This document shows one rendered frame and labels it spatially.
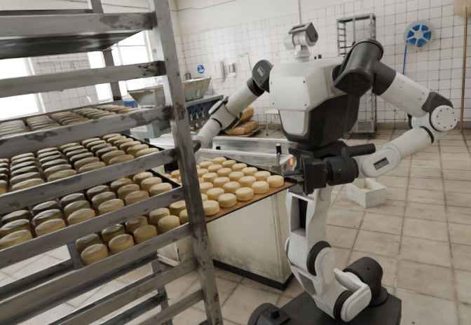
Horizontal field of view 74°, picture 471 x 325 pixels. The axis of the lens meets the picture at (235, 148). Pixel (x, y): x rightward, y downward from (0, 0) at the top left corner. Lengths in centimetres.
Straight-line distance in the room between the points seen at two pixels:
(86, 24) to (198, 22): 653
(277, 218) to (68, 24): 149
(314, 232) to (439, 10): 483
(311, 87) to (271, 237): 109
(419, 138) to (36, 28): 100
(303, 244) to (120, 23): 103
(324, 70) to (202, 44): 608
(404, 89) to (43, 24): 92
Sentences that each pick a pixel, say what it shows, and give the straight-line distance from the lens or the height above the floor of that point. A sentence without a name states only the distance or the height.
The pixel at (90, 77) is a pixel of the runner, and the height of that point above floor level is 141.
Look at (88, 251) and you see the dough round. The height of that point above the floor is 106.
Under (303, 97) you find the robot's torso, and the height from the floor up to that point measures 126.
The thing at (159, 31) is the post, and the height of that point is 148.
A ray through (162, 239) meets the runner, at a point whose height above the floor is 105.
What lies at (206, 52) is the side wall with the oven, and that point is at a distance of 703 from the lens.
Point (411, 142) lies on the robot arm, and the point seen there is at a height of 110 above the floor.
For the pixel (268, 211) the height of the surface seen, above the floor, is 56.
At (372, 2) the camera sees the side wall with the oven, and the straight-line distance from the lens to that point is 584.
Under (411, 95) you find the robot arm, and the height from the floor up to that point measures 124.
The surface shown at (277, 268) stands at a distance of 204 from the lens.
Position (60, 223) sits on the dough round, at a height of 115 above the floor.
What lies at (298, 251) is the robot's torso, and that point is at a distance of 136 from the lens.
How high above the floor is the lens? 140
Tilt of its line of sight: 15 degrees down
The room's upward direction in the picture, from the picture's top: 8 degrees counter-clockwise
